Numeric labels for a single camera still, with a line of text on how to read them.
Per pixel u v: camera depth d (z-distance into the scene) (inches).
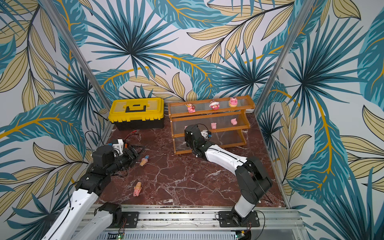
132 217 29.0
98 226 22.1
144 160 35.3
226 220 28.8
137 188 31.5
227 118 44.8
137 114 39.5
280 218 30.1
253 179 17.8
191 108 30.8
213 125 35.4
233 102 32.7
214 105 31.4
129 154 25.2
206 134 31.6
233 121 36.8
